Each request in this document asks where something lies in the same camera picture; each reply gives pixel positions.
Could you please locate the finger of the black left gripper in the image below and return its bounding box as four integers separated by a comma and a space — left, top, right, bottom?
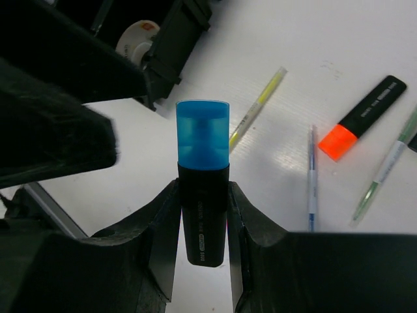
1, 59, 117, 188
1, 1, 148, 101

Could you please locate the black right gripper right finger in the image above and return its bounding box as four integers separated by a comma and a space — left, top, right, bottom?
227, 182, 416, 312

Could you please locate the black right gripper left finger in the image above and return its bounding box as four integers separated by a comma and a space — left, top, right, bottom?
1, 181, 180, 312

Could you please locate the large brown tape roll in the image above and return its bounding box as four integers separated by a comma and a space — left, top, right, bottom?
115, 20, 160, 65

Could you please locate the blue cap black highlighter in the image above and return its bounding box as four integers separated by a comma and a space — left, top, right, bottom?
176, 100, 229, 267

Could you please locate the pink cap black highlighter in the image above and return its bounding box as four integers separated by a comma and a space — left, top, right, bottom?
408, 134, 417, 153

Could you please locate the blue thin pen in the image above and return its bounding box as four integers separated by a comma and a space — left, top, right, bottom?
308, 125, 318, 232

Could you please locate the orange cap black highlighter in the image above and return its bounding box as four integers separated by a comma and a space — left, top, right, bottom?
318, 75, 407, 162

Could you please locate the black four-compartment organizer tray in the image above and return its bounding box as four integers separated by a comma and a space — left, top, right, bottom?
50, 1, 212, 111

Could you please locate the green thin pen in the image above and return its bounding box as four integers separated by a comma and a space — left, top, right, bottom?
350, 108, 416, 228

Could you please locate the yellow thin pen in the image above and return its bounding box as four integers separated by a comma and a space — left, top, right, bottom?
229, 67, 287, 153

